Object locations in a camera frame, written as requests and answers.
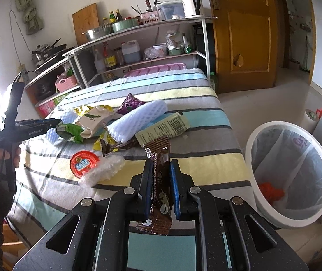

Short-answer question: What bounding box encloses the striped bed sheet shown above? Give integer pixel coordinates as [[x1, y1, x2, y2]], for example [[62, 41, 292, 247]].
[[6, 68, 254, 250]]

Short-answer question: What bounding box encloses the pink utensil basket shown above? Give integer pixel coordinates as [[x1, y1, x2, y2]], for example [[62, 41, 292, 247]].
[[139, 10, 162, 25]]

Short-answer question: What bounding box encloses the small pink storage basket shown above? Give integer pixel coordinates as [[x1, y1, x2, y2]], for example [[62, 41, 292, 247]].
[[54, 75, 78, 93]]

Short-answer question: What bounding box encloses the wooden cutting board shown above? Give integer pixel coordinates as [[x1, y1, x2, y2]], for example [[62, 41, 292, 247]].
[[72, 2, 100, 46]]

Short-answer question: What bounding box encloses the red printed carton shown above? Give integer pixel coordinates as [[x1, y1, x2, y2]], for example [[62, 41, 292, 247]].
[[35, 100, 56, 117]]

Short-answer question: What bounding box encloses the white round waste bin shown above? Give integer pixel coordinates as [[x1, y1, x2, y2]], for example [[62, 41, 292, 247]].
[[245, 121, 322, 230]]

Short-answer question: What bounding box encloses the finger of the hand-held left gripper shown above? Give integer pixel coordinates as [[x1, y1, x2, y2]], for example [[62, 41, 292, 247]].
[[47, 118, 63, 131], [15, 119, 50, 126]]

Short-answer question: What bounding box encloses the white metal shelf unit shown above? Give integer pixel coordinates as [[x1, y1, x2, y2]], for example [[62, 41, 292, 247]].
[[64, 16, 215, 90]]

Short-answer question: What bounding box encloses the plastic oil jug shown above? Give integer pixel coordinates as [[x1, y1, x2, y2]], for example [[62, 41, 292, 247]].
[[121, 41, 141, 64]]

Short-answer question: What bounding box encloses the green snack packet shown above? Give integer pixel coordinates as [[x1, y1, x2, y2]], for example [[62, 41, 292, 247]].
[[55, 123, 86, 144]]

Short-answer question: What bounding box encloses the beige paper bag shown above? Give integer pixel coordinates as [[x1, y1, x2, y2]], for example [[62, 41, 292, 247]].
[[74, 106, 122, 139]]

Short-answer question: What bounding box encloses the white paper towel roll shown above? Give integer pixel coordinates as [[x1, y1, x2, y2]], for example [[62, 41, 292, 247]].
[[304, 108, 321, 136]]

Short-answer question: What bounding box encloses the clear plastic storage box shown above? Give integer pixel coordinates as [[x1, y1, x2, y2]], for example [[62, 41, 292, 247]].
[[158, 1, 186, 21]]

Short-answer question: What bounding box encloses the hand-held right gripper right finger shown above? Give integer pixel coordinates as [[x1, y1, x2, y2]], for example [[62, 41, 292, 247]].
[[169, 159, 308, 271]]

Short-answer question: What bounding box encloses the pink plastic tray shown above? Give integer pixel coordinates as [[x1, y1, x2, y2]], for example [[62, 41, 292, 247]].
[[123, 62, 187, 79]]

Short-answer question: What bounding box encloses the steel mixing bowl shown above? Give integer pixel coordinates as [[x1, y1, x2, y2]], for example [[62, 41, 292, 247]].
[[81, 24, 114, 42]]

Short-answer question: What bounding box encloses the red lid plastic cup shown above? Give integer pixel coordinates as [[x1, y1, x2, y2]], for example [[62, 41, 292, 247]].
[[70, 150, 101, 179]]

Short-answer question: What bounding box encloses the purple snack packet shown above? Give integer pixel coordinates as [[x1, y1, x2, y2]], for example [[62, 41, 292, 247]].
[[117, 93, 145, 116]]

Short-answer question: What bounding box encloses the hanging green towel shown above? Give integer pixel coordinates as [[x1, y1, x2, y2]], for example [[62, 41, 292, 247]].
[[15, 0, 45, 35]]

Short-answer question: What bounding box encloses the yellow green foil wrapper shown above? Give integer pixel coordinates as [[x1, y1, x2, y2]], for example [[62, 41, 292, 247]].
[[74, 105, 94, 117]]

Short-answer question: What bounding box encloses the white foam net sleeve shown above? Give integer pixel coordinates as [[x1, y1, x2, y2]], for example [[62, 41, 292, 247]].
[[107, 100, 169, 143]]

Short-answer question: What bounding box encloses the yellow label sauce bottle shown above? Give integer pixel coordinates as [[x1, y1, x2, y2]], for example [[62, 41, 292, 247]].
[[103, 42, 118, 70]]

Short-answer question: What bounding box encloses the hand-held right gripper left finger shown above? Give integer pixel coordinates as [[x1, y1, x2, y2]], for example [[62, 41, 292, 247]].
[[14, 160, 153, 271]]

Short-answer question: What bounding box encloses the low wooden shelf unit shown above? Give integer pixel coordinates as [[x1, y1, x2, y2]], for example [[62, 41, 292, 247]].
[[24, 57, 80, 117]]

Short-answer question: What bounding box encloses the green enamel basin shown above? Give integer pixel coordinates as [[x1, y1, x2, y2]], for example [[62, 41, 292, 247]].
[[111, 18, 140, 33]]

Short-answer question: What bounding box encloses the orange plastic bag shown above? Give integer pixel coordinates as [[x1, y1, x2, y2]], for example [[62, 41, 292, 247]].
[[258, 182, 286, 204]]

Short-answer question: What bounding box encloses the brown coffee sachet wrapper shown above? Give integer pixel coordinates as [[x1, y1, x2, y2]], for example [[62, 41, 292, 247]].
[[135, 135, 173, 236]]

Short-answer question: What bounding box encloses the yellow wooden door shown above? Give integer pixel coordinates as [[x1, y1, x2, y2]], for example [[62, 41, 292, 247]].
[[204, 0, 279, 94]]

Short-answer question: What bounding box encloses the pale green barcode packet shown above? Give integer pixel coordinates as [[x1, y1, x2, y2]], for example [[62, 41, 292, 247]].
[[135, 111, 191, 148]]

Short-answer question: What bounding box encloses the white electric kettle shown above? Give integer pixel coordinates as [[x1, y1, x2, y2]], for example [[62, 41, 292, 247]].
[[181, 0, 202, 19]]

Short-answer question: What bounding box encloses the dark brown candy wrapper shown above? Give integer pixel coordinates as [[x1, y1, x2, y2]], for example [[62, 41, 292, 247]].
[[99, 138, 139, 157]]

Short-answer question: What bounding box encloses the stack of cooking pots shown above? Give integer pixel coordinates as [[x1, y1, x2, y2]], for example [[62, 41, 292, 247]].
[[30, 40, 67, 64]]

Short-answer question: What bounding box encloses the clear bubble wrap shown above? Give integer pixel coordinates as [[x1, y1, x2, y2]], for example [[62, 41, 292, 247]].
[[80, 155, 126, 187]]

